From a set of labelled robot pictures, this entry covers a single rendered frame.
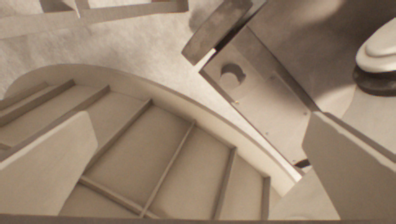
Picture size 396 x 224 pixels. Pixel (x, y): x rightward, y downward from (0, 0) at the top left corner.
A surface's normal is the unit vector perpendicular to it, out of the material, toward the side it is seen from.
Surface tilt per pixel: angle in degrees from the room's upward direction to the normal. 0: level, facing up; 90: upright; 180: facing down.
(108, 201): 90
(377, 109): 90
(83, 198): 90
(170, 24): 0
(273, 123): 0
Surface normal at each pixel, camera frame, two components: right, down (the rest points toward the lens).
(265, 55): 0.22, 0.04
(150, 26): -0.31, 0.54
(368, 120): -0.71, -0.68
